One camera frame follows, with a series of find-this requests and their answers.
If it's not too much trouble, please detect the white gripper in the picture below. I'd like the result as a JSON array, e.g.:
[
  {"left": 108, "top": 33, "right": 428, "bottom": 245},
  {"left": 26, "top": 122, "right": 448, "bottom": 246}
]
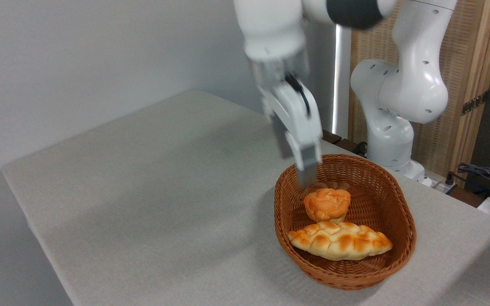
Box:
[{"left": 261, "top": 78, "right": 323, "bottom": 188}]

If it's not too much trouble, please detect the round orange bread bun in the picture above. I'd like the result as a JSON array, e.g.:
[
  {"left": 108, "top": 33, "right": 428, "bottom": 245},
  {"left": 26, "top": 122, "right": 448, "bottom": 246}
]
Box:
[{"left": 303, "top": 187, "right": 352, "bottom": 225}]

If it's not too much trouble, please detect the long braided bread loaf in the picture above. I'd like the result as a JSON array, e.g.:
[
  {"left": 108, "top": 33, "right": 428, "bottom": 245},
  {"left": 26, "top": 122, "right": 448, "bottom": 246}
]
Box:
[{"left": 288, "top": 221, "right": 394, "bottom": 261}]

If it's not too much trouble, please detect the brown wicker basket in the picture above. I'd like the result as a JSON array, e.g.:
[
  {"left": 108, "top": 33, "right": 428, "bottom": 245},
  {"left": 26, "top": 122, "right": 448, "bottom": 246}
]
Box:
[{"left": 273, "top": 154, "right": 417, "bottom": 291}]

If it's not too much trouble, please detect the dark brown wooden block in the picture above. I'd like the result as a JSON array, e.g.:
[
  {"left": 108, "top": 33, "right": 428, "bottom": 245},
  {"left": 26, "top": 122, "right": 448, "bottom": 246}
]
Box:
[
  {"left": 334, "top": 138, "right": 364, "bottom": 154},
  {"left": 322, "top": 129, "right": 343, "bottom": 145}
]

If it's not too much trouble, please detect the white vertical pole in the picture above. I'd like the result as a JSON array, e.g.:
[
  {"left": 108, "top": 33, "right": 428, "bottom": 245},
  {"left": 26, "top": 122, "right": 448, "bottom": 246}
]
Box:
[{"left": 332, "top": 23, "right": 353, "bottom": 139}]

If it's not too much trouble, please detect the grey tablecloth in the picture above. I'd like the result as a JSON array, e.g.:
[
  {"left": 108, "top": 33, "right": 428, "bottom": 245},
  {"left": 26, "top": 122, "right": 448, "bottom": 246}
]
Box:
[{"left": 1, "top": 89, "right": 490, "bottom": 306}]

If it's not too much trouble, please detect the metal screen hinge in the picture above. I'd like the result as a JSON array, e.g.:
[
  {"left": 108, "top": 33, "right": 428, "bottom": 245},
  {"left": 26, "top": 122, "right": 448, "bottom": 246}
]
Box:
[{"left": 461, "top": 91, "right": 489, "bottom": 116}]

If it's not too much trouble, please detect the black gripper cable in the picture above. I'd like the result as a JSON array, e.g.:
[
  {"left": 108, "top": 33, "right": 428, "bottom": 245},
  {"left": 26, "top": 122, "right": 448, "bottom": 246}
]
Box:
[{"left": 284, "top": 74, "right": 312, "bottom": 119}]

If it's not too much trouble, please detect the bundle of blue-grey cables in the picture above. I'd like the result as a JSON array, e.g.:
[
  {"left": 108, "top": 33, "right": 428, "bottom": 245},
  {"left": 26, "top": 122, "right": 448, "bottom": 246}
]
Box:
[{"left": 455, "top": 162, "right": 490, "bottom": 201}]

